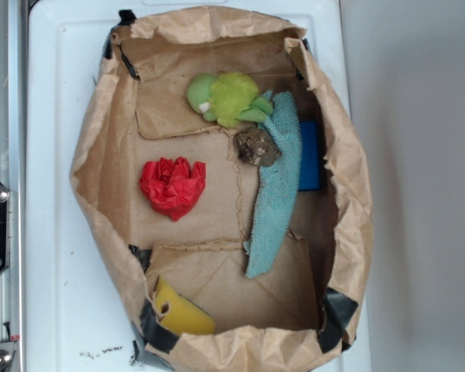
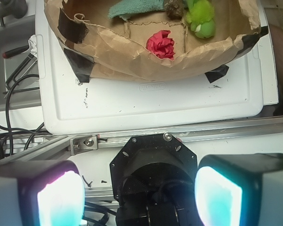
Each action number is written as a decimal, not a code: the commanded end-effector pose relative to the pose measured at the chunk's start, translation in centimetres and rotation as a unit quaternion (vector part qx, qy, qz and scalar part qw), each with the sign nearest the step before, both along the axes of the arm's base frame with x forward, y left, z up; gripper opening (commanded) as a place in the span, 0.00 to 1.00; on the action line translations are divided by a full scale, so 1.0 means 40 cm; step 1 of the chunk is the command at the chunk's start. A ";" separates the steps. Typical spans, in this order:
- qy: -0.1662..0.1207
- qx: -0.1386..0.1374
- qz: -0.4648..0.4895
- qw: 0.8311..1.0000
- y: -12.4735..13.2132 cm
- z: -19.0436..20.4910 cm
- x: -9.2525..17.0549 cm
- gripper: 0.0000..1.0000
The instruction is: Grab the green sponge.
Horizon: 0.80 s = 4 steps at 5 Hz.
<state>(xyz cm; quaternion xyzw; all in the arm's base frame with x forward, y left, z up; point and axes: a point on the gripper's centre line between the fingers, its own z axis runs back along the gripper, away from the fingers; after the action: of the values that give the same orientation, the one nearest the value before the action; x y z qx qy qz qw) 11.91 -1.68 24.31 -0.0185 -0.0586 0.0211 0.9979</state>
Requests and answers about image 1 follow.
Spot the green plush toy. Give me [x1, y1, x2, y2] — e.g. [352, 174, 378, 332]
[187, 72, 274, 128]

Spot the red crumpled paper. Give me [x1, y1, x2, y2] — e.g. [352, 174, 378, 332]
[139, 157, 207, 222]

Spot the brown rock lump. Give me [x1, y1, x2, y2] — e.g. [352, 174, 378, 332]
[233, 127, 282, 167]

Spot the aluminium frame rail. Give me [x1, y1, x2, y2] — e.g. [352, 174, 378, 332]
[0, 1, 27, 371]

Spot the blue block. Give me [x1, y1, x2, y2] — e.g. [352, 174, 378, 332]
[299, 121, 321, 191]

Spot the brown paper bag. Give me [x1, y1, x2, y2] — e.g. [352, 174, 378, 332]
[71, 5, 373, 371]

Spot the light blue towel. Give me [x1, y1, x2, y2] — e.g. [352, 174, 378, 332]
[243, 91, 302, 279]

